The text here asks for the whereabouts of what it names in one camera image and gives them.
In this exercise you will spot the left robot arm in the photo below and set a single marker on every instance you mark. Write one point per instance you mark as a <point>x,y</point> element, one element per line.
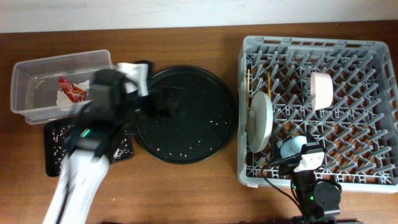
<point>118,98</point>

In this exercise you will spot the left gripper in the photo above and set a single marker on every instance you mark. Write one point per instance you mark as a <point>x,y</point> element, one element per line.
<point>175,104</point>

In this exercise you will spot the light blue cup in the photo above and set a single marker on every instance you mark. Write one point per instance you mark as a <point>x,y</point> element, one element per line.
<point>292,146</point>

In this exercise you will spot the round black tray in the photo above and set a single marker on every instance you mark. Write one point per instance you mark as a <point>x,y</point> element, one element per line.
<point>205,121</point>

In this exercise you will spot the white napkin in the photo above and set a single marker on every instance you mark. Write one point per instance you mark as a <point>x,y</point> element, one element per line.
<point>63,100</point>

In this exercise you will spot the wooden chopstick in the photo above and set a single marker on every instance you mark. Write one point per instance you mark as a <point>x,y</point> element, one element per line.
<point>269,85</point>
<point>247,88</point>

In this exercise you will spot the white plate with food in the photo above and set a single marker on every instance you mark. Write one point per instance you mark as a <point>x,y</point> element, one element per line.
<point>260,122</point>

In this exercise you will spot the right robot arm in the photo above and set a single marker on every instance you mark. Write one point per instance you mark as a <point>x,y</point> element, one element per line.
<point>318,200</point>

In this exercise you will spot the black rectangular tray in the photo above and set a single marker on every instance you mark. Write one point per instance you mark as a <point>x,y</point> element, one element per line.
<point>54,136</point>

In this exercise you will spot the clear plastic bin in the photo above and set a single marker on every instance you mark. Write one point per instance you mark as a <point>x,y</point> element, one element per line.
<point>34,84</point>

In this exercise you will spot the grey dishwasher rack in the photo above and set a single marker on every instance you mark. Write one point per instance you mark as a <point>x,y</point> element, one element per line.
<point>358,130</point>

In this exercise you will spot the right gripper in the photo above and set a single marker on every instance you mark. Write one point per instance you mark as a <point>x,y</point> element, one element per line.
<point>276,159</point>

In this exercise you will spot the red snack wrapper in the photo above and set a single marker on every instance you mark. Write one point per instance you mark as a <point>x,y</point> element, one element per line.
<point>74,93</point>

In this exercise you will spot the pink bowl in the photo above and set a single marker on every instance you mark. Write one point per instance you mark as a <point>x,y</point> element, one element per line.
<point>321,90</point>

